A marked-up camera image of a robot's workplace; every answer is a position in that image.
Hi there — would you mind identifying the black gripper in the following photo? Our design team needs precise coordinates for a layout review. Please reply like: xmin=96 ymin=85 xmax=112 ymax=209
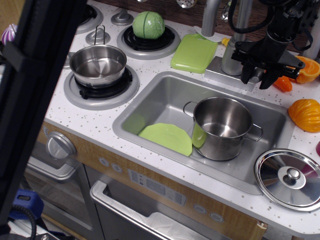
xmin=231 ymin=40 xmax=305 ymax=90

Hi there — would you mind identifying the silver faucet lever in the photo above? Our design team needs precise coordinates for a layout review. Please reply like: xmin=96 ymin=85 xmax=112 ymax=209
xmin=249 ymin=67 xmax=265 ymax=84

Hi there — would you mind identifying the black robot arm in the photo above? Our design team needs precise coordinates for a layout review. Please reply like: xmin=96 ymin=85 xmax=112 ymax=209
xmin=228 ymin=0 xmax=319 ymax=90

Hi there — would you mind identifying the orange toy carrot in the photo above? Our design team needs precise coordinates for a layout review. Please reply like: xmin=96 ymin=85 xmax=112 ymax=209
xmin=273 ymin=76 xmax=293 ymax=92

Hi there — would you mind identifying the silver faucet body with base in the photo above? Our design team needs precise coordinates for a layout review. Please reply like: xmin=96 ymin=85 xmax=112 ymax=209
xmin=204 ymin=0 xmax=256 ymax=91

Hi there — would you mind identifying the yellow toy corn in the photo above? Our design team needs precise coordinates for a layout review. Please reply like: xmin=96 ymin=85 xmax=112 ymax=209
xmin=221 ymin=37 xmax=230 ymax=47

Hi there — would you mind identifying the orange toy pepper half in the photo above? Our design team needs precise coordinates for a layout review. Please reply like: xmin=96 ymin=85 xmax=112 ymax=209
xmin=290 ymin=55 xmax=320 ymax=84

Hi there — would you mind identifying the tall steel pot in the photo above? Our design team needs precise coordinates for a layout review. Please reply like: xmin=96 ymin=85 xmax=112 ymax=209
xmin=182 ymin=96 xmax=264 ymax=161

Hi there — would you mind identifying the green cutting board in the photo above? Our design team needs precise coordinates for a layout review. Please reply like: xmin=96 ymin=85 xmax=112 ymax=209
xmin=170 ymin=33 xmax=218 ymax=74

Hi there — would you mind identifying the silver faucet spout pipe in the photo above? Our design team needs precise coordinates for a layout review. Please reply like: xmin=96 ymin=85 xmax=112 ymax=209
xmin=201 ymin=0 xmax=221 ymax=37

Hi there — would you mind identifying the purple toy at edge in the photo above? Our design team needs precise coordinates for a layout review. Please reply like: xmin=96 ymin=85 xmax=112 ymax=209
xmin=315 ymin=142 xmax=320 ymax=156

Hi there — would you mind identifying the grey sink basin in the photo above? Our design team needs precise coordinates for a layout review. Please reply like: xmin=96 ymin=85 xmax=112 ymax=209
xmin=112 ymin=71 xmax=295 ymax=195

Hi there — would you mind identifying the back right stove burner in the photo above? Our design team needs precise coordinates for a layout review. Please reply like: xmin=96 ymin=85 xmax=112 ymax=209
xmin=116 ymin=25 xmax=181 ymax=60

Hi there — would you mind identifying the stove burner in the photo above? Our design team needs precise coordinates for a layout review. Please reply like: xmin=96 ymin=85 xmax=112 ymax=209
xmin=63 ymin=66 xmax=140 ymax=111
xmin=116 ymin=25 xmax=181 ymax=60
xmin=75 ymin=4 xmax=103 ymax=35

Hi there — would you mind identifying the steel pot lid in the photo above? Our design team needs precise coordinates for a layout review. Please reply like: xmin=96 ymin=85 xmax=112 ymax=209
xmin=254 ymin=148 xmax=320 ymax=212

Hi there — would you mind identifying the green plastic plate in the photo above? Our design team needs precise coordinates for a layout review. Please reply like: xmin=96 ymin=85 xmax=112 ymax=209
xmin=138 ymin=123 xmax=193 ymax=157

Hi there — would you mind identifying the green toy cabbage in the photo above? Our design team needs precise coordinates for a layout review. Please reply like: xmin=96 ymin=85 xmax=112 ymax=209
xmin=132 ymin=11 xmax=166 ymax=40

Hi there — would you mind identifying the grey stove knob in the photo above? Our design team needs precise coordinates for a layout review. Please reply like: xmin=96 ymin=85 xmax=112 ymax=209
xmin=111 ymin=9 xmax=134 ymax=26
xmin=63 ymin=52 xmax=75 ymax=70
xmin=85 ymin=27 xmax=111 ymax=45

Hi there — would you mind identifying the front right stove burner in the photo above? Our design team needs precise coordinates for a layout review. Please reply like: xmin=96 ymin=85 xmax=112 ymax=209
xmin=63 ymin=66 xmax=140 ymax=111

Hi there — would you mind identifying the small steel saucepan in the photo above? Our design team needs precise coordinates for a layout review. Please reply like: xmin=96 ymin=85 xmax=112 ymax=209
xmin=69 ymin=24 xmax=128 ymax=88

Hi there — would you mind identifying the back left stove burner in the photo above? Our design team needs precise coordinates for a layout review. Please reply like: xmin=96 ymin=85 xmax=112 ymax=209
xmin=75 ymin=4 xmax=103 ymax=35

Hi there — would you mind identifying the silver oven dial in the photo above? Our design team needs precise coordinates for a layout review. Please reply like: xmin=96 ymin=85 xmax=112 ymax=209
xmin=45 ymin=131 xmax=77 ymax=160

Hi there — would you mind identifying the purple toy onion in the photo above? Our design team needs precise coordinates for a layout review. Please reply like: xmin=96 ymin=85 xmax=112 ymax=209
xmin=1 ymin=23 xmax=18 ymax=45

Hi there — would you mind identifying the blue clamp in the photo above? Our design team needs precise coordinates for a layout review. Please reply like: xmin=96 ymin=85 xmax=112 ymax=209
xmin=13 ymin=189 xmax=44 ymax=220

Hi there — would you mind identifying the grey dishwasher door handle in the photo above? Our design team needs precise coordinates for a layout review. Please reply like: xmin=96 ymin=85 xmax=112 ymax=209
xmin=89 ymin=180 xmax=221 ymax=240

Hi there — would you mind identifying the grey oven door handle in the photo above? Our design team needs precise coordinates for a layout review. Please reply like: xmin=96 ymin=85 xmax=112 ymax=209
xmin=27 ymin=156 xmax=76 ymax=184

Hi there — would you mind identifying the black foreground post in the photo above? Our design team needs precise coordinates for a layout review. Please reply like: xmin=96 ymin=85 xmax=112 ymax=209
xmin=0 ymin=0 xmax=87 ymax=226

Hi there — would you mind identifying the black braided cable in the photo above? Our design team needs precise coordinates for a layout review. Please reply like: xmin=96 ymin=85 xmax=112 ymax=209
xmin=10 ymin=204 xmax=38 ymax=240

